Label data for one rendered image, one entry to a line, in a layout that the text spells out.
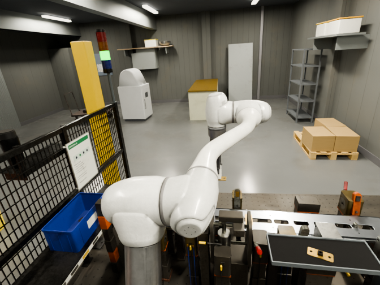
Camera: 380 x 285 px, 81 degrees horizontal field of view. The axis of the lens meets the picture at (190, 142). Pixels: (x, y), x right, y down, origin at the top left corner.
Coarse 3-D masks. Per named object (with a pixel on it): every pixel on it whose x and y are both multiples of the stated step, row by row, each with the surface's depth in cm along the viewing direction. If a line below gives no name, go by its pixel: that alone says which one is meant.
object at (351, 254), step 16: (272, 240) 90; (288, 240) 90; (304, 240) 89; (320, 240) 89; (336, 240) 88; (272, 256) 84; (288, 256) 83; (304, 256) 83; (336, 256) 82; (352, 256) 81; (368, 256) 81
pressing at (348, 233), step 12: (216, 216) 129; (252, 216) 127; (264, 216) 127; (276, 216) 126; (288, 216) 125; (300, 216) 125; (312, 216) 124; (324, 216) 123; (336, 216) 123; (348, 216) 122; (360, 216) 122; (168, 228) 123; (252, 228) 118; (264, 228) 118; (276, 228) 117; (312, 228) 116; (336, 228) 115; (348, 228) 114; (372, 240) 106
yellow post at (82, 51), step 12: (72, 48) 148; (84, 48) 147; (84, 60) 150; (84, 72) 153; (96, 72) 159; (84, 84) 156; (96, 84) 160; (84, 96) 160; (96, 96) 160; (96, 108) 162; (108, 132) 175; (96, 144) 174; (108, 168) 181
